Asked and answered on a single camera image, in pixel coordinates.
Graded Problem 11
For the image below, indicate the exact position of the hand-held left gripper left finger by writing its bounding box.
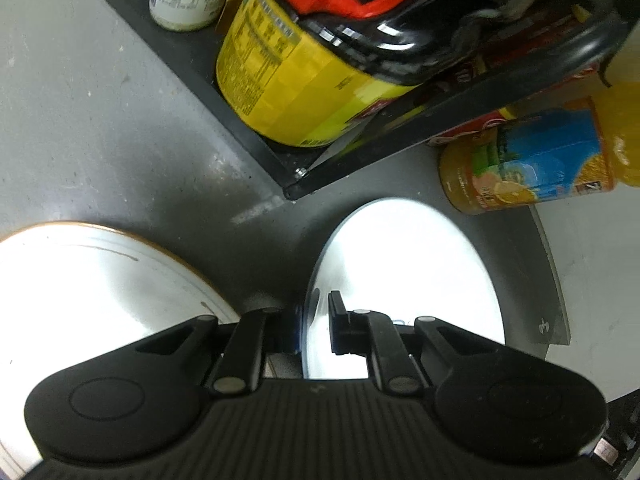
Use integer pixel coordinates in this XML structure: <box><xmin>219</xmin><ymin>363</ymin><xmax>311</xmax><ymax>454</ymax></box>
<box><xmin>135</xmin><ymin>306</ymin><xmax>304</xmax><ymax>394</ymax></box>

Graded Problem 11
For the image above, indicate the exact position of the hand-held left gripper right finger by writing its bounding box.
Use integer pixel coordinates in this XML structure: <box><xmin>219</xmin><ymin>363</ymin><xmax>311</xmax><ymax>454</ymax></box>
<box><xmin>327</xmin><ymin>290</ymin><xmax>501</xmax><ymax>395</ymax></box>

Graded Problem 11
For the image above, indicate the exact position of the deep white plate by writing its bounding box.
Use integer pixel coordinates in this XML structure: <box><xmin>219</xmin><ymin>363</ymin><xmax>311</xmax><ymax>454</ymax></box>
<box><xmin>302</xmin><ymin>197</ymin><xmax>506</xmax><ymax>381</ymax></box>

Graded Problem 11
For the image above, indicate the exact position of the large white plate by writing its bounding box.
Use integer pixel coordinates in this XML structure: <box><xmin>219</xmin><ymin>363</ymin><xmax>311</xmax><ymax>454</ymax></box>
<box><xmin>0</xmin><ymin>221</ymin><xmax>242</xmax><ymax>472</ymax></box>

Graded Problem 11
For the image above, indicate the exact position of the red drink can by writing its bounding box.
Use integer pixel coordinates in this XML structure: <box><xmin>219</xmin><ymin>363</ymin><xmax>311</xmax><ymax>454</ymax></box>
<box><xmin>427</xmin><ymin>105</ymin><xmax>521</xmax><ymax>149</ymax></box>

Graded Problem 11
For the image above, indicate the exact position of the soy sauce bottle yellow label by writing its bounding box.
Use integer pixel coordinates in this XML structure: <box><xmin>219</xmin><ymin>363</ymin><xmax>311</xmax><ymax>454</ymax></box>
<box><xmin>215</xmin><ymin>0</ymin><xmax>501</xmax><ymax>149</ymax></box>

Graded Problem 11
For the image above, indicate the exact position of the orange juice bottle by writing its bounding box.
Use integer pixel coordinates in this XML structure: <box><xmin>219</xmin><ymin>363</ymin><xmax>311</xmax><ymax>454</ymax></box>
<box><xmin>439</xmin><ymin>80</ymin><xmax>640</xmax><ymax>216</ymax></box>

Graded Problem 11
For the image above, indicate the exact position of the black metal kitchen rack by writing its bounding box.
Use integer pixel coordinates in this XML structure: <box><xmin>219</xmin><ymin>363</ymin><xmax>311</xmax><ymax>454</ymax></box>
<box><xmin>70</xmin><ymin>0</ymin><xmax>640</xmax><ymax>202</ymax></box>

